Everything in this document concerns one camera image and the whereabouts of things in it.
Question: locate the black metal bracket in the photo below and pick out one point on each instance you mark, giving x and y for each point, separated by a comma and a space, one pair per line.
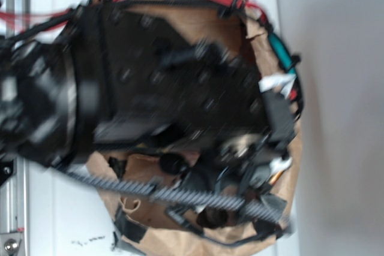
7, 169

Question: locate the aluminium frame rail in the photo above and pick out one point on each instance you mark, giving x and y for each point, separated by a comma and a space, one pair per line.
14, 199

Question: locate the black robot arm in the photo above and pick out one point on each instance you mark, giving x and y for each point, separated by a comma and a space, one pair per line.
53, 93

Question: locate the dark brown rock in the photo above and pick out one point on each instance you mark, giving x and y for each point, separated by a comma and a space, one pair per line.
213, 218

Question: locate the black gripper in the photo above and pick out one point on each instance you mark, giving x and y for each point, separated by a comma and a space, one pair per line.
166, 92

